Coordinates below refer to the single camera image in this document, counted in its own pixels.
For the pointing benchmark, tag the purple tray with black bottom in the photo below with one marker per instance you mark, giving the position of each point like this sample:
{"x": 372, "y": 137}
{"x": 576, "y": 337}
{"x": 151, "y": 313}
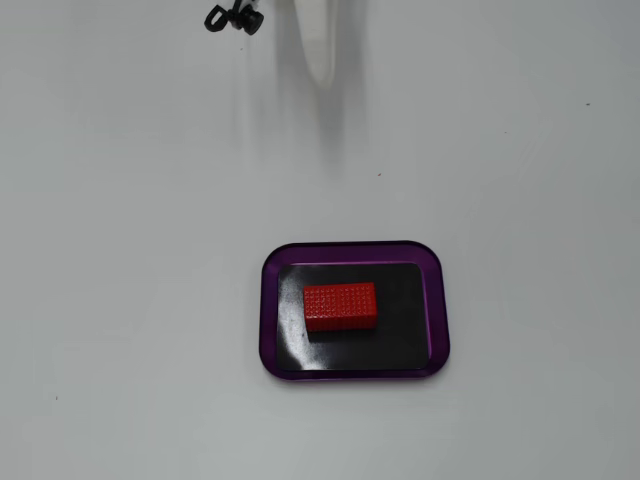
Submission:
{"x": 400, "y": 325}

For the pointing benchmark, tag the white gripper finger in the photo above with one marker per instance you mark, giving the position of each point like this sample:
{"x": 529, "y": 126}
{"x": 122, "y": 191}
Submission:
{"x": 317, "y": 45}

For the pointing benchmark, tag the red studded cube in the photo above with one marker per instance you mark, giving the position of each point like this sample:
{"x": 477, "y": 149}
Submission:
{"x": 340, "y": 306}

